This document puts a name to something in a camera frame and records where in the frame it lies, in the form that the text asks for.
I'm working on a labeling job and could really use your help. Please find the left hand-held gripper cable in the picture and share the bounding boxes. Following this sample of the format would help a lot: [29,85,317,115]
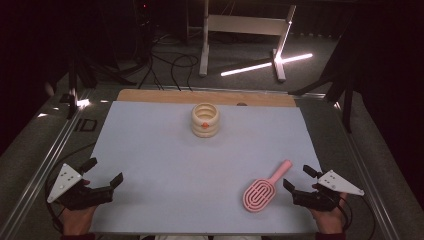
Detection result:
[44,142,98,234]

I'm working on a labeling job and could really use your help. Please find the person's right hand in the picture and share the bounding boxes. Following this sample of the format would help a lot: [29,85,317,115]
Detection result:
[308,194,348,234]

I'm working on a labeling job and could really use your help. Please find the black stand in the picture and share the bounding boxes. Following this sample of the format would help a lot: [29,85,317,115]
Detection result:
[288,33,360,134]
[59,49,138,120]

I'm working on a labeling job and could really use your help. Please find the white desk frame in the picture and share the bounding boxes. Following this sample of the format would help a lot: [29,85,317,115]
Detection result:
[198,0,297,83]

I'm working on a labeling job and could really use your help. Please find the hand-held gripper cable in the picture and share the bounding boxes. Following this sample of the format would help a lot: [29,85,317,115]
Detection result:
[336,193,376,240]
[44,142,98,234]

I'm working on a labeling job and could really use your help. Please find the wooden table board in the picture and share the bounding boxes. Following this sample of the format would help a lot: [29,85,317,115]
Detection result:
[116,88,297,108]

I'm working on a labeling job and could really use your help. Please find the light blue mat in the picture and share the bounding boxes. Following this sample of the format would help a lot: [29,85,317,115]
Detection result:
[89,100,323,235]

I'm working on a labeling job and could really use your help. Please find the pink hairbrush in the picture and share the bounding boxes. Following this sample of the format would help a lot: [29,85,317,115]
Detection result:
[242,159,293,213]

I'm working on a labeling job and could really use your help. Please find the person's white clothing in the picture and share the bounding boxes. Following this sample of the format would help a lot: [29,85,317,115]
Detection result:
[139,234,263,240]

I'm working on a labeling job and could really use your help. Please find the person's left hand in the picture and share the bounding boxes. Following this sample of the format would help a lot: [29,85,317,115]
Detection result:
[60,203,98,236]

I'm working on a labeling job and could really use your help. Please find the black floor cables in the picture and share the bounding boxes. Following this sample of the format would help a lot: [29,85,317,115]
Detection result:
[138,33,200,92]

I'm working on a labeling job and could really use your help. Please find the right hand-held gripper cable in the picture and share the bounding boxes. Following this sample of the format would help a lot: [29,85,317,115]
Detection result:
[336,193,376,240]

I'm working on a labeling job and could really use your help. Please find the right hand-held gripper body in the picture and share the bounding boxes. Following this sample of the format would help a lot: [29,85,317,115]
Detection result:
[292,169,365,212]

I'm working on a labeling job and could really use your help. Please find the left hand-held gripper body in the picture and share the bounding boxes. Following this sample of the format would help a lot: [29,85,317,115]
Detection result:
[47,163,115,211]

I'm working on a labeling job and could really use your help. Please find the aluminium frame rail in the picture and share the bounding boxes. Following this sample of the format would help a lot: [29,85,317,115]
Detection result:
[333,99,403,240]
[0,88,95,240]

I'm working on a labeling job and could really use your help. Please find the cream ribbed round holder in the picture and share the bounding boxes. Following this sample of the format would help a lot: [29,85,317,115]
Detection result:
[190,102,221,139]

